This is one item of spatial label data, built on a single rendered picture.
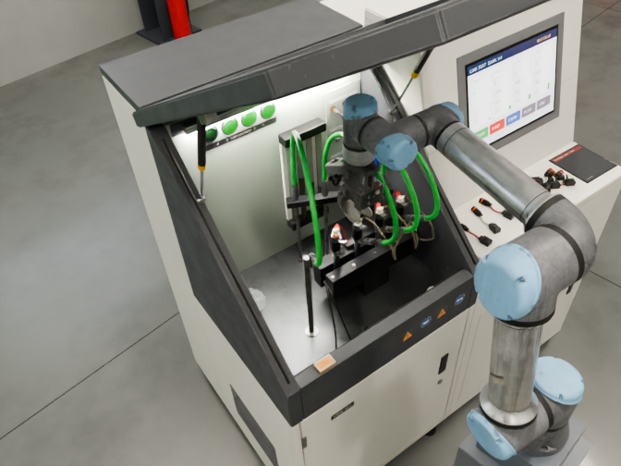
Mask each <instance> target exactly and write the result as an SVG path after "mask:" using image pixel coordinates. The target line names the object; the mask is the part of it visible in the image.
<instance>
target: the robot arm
mask: <svg viewBox="0 0 621 466"><path fill-rule="evenodd" d="M377 111H378V107H377V101H376V99H375V98H374V97H373V96H371V95H369V94H366V93H356V94H353V95H350V96H348V98H347V99H346V100H345V101H344V103H343V115H342V118H343V158H335V159H333V160H331V161H330V162H329V163H327V164H326V165H325V169H326V171H327V173H330V174H341V175H345V177H344V178H342V180H341V182H340V183H339V185H340V186H339V190H338V191H337V192H338V195H337V202H338V204H339V206H340V208H341V209H342V211H343V212H344V214H345V215H346V217H347V218H348V219H349V220H350V221H351V222H353V223H355V222H359V223H360V222H361V220H360V215H361V214H364V215H367V216H369V217H371V216H372V211H371V208H370V207H369V206H371V205H373V204H375V203H377V202H379V201H382V200H383V194H384V184H383V183H382V182H381V181H380V180H379V179H377V178H376V177H375V176H374V173H376V172H378V171H379V166H377V165H376V164H375V163H374V158H376V159H377V160H378V161H379V162H380V163H382V164H384V165H386V166H388V167H389V168H390V169H392V170H402V169H404V168H406V167H408V164H409V163H412V162H413V160H414V159H415V157H416V155H417V151H418V150H420V149H422V148H424V147H427V146H429V145H431V146H432V147H434V148H435V149H436V150H437V151H438V152H439V153H441V154H442V155H443V156H444V157H445V158H447V159H448V160H449V161H450V162H451V163H452V164H454V165H455V166H456V167H457V168H458V169H459V170H461V171H462V172H463V173H464V174H465V175H466V176H468V177H469V178H470V179H471V180H472V181H474V182H475V183H476V184H477V185H478V186H479V187H481V188H482V189H483V190H484V191H485V192H487V193H488V194H489V195H490V196H491V197H492V198H494V199H495V200H496V201H497V202H498V203H499V204H501V205H502V206H503V207H504V208H505V209H506V210H507V211H508V212H509V213H510V214H511V215H513V216H514V217H515V218H516V219H517V220H518V221H520V222H521V223H522V224H523V231H524V234H522V235H520V236H518V237H516V238H514V239H512V240H510V241H508V242H507V243H506V244H502V245H500V246H498V247H496V248H494V249H493V250H491V251H490V252H489V253H488V254H486V255H485V256H483V257H482V258H481V259H480V261H479V262H478V264H477V266H476V268H475V272H474V287H475V290H476V292H478V293H479V294H480V296H479V297H478V298H479V300H480V302H481V304H482V305H483V307H484V308H485V309H486V310H487V311H488V312H489V313H490V314H491V315H492V316H493V339H492V350H491V360H490V372H489V383H487V384H486V385H485V386H484V387H483V388H482V390H481V393H480V404H479V406H478V407H477V408H476V409H474V410H473V409H472V410H471V412H470V413H469V414H468V415H467V423H468V426H469V429H470V431H471V433H472V434H473V435H474V437H475V438H476V439H477V441H478V442H479V443H480V444H481V446H482V447H483V448H484V449H485V450H486V451H487V452H488V453H490V454H491V455H492V456H494V457H495V458H497V459H499V460H507V459H509V458H510V457H512V456H513V455H517V453H518V452H519V451H520V450H522V451H524V452H526V453H528V454H530V455H533V456H538V457H548V456H552V455H554V454H556V453H558V452H559V451H560V450H562V449H563V447H564V446H565V444H566V442H567V440H568V438H569V432H570V428H569V419H570V417H571V415H572V414H573V412H574V410H575V408H576V407H577V405H578V403H579V402H580V401H581V400H582V397H583V392H584V382H583V379H582V377H581V375H580V373H579V372H578V371H577V370H576V368H574V367H573V366H572V365H571V364H569V363H568V362H566V361H563V360H561V359H556V358H554V357H540V358H539V351H540V345H541V339H542V329H543V325H545V324H547V323H548V322H549V321H550V320H551V319H552V318H553V316H554V312H555V307H556V302H557V296H558V294H559V293H560V292H561V291H562V290H564V289H565V288H568V287H569V286H571V285H573V284H574V283H576V282H577V281H579V280H580V279H581V278H582V277H584V276H585V275H586V274H587V273H588V272H589V271H590V270H591V268H592V266H593V264H594V261H595V258H596V252H597V244H596V238H595V235H594V232H593V230H592V228H591V225H590V223H589V221H588V219H587V218H586V217H585V215H584V214H583V213H582V212H581V211H580V210H579V209H578V207H577V206H576V205H575V204H574V203H572V202H571V201H570V200H569V199H567V198H566V197H565V196H563V195H562V194H560V193H556V194H552V193H550V192H549V191H548V190H546V189H545V188H544V187H543V186H541V185H540V184H539V183H538V182H536V181H535V180H534V179H532V178H531V177H530V176H528V175H527V174H526V173H525V172H523V171H522V170H521V169H519V168H518V167H517V166H515V165H514V164H513V163H512V162H510V161H509V160H508V159H507V158H505V157H504V156H503V155H501V154H500V153H499V152H497V151H496V150H495V149H494V148H493V147H492V146H491V145H489V144H488V143H487V142H486V141H484V140H483V139H482V138H480V137H479V136H478V135H477V134H475V133H474V132H473V131H471V130H470V129H469V128H467V127H466V126H465V125H464V116H463V113H462V112H461V111H460V110H459V106H458V105H457V104H455V103H453V102H443V103H440V104H434V105H432V106H430V107H429V108H427V109H424V110H422V111H419V112H418V113H416V114H413V115H411V116H406V117H404V118H402V119H399V120H397V121H395V122H393V123H390V122H388V121H387V120H386V119H384V118H383V117H381V116H380V115H378V113H377ZM381 188H382V193H381Z"/></svg>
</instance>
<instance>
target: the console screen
mask: <svg viewBox="0 0 621 466"><path fill-rule="evenodd" d="M564 22H565V12H561V13H559V14H557V15H554V16H552V17H550V18H547V19H545V20H543V21H540V22H538V23H536V24H533V25H531V26H529V27H527V28H525V29H523V30H520V31H517V32H514V33H512V34H510V35H508V36H506V37H504V38H502V39H499V40H497V41H495V42H492V43H489V44H486V45H484V46H483V47H480V48H478V49H476V50H473V51H471V52H469V53H467V54H464V55H462V56H459V57H457V93H458V106H459V110H460V111H461V112H462V113H463V116H464V125H465V126H466V127H467V128H469V129H470V130H471V131H473V132H474V133H475V134H477V135H478V136H479V137H480V138H482V139H483V140H484V141H486V142H487V143H488V144H489V145H491V146H492V147H493V148H494V149H495V150H498V149H500V148H502V147H504V146H506V145H507V144H508V143H510V142H512V141H515V140H517V139H518V138H520V137H522V136H524V135H526V134H528V133H530V132H531V131H533V130H535V129H537V128H539V127H540V126H542V125H544V124H546V123H548V122H550V121H552V120H553V119H555V118H557V117H559V111H560V93H561V76H562V58H563V40H564Z"/></svg>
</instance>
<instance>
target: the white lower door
mask: <svg viewBox="0 0 621 466"><path fill-rule="evenodd" d="M468 311H469V309H467V310H465V311H464V312H463V313H461V314H459V315H458V316H456V317H455V318H453V319H452V320H450V321H449V322H447V323H446V324H445V325H443V326H441V327H440V328H438V329H437V330H435V331H434V332H432V333H431V334H430V335H428V336H427V337H425V338H424V339H422V340H421V341H419V342H418V343H417V344H415V345H414V346H412V347H411V348H409V349H407V350H406V351H404V352H403V353H401V354H400V355H398V356H397V357H395V358H394V359H392V360H391V361H390V362H389V363H387V364H386V365H384V366H383V367H381V368H380V369H378V370H377V371H375V372H374V373H372V374H370V375H369V376H367V377H366V378H364V379H363V380H361V381H360V382H359V383H357V384H356V385H354V386H353V387H352V388H350V389H349V390H347V391H346V392H344V393H343V394H341V395H340V396H338V397H337V398H335V399H333V400H332V401H331V402H329V403H328V404H326V405H325V406H323V407H322V408H320V409H319V410H317V411H316V412H314V413H313V414H312V415H310V416H309V417H307V418H306V419H303V421H302V422H300V423H299V430H300V437H301V445H302V452H303V460H304V466H380V465H381V464H382V463H384V462H385V461H386V460H388V459H389V458H390V457H392V456H393V455H394V454H396V453H397V451H399V450H400V449H401V448H403V447H404V446H406V445H407V444H408V443H409V442H411V441H412V440H413V439H415V438H416V437H417V436H419V435H420V434H422V433H423V432H424V431H425V430H427V429H428V428H429V427H431V426H432V425H433V424H435V423H436V422H438V421H439V420H440V419H442V418H443V417H444V411H445V407H446V403H447V399H448V395H449V391H450V387H451V383H452V379H453V375H454V371H455V367H456V363H457V355H458V352H459V348H460V344H461V339H462V336H463V332H464V328H465V323H466V320H467V316H468Z"/></svg>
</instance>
